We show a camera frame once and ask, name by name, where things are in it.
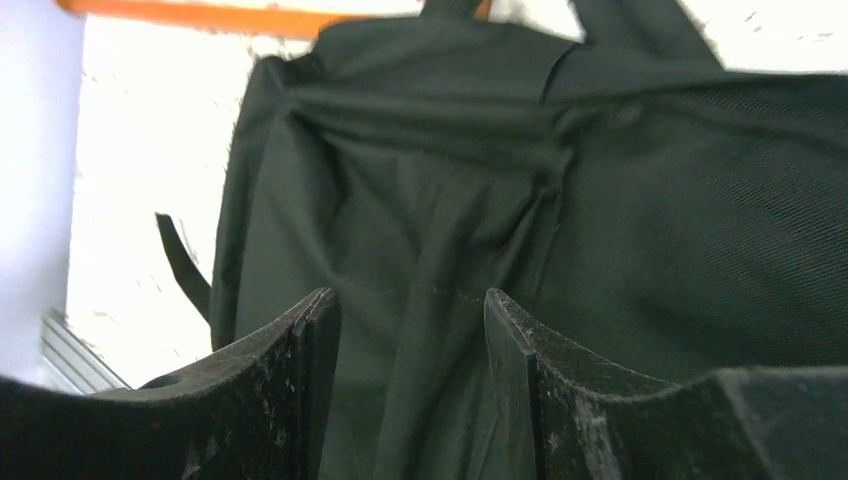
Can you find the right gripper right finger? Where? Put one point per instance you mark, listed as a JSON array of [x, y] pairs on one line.
[[566, 413]]

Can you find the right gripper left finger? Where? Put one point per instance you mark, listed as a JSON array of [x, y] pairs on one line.
[[256, 409]]

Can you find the black student backpack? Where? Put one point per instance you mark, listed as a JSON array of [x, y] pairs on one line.
[[627, 191]]

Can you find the wooden shelf rack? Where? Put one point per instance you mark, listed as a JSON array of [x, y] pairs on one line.
[[288, 19]]

